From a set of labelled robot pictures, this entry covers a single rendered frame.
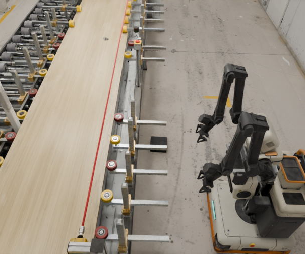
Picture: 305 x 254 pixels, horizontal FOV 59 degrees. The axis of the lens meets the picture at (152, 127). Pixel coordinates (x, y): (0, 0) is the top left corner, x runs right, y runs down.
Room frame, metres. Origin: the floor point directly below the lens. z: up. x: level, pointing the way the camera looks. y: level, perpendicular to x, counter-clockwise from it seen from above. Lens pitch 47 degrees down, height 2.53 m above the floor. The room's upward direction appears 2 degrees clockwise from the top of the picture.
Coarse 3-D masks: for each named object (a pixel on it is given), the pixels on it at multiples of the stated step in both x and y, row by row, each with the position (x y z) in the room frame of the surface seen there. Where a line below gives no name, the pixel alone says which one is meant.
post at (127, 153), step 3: (126, 153) 1.10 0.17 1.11; (129, 153) 1.10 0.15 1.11; (126, 156) 1.09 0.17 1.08; (129, 156) 1.09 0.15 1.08; (126, 159) 1.09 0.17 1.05; (129, 159) 1.09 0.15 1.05; (126, 162) 1.09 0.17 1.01; (129, 162) 1.09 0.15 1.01; (126, 165) 1.09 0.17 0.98; (129, 165) 1.09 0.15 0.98; (126, 168) 1.09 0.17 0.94; (129, 168) 1.09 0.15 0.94; (126, 171) 1.09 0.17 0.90; (129, 171) 1.09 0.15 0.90; (129, 174) 1.09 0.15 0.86; (129, 183) 1.09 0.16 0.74
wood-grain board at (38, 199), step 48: (96, 0) 4.09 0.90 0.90; (96, 48) 2.74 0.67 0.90; (48, 96) 1.88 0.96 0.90; (96, 96) 1.90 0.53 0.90; (48, 144) 1.32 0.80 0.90; (96, 144) 1.33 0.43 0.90; (0, 192) 0.89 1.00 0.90; (48, 192) 0.90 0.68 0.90; (96, 192) 0.92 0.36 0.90; (0, 240) 0.58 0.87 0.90; (48, 240) 0.59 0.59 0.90
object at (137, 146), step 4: (120, 144) 1.41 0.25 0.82; (124, 144) 1.41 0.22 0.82; (128, 144) 1.41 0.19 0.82; (116, 148) 1.38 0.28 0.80; (120, 148) 1.38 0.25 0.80; (124, 148) 1.38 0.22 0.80; (128, 148) 1.38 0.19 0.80; (136, 148) 1.38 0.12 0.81; (140, 148) 1.38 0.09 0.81; (144, 148) 1.38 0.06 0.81; (148, 148) 1.39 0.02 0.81; (152, 148) 1.39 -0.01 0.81; (156, 148) 1.39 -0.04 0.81; (160, 148) 1.39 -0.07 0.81; (164, 148) 1.39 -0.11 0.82
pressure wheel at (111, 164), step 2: (110, 160) 1.18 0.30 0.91; (112, 160) 1.18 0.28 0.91; (114, 160) 1.18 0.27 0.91; (108, 162) 1.16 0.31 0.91; (110, 162) 1.16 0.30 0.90; (112, 162) 1.16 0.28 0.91; (114, 162) 1.16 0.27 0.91; (116, 162) 1.17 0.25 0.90; (106, 164) 1.14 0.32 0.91; (108, 164) 1.14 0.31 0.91; (110, 164) 1.14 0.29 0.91; (112, 164) 1.14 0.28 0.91; (114, 164) 1.15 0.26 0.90; (116, 164) 1.15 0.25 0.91; (106, 166) 1.13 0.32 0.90; (108, 166) 1.12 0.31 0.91; (110, 166) 1.13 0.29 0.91; (112, 166) 1.13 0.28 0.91; (114, 166) 1.13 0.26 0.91; (116, 166) 1.14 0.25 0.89; (108, 168) 1.11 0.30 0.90; (110, 168) 1.11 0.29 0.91; (112, 168) 1.11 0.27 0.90; (114, 168) 1.12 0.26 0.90; (110, 170) 1.11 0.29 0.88; (112, 170) 1.11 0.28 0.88
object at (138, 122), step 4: (124, 120) 1.65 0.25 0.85; (140, 120) 1.66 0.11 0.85; (144, 120) 1.66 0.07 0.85; (148, 120) 1.66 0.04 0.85; (140, 124) 1.63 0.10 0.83; (144, 124) 1.63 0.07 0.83; (148, 124) 1.64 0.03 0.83; (152, 124) 1.64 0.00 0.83; (156, 124) 1.64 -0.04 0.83; (160, 124) 1.64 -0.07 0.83; (164, 124) 1.64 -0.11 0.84
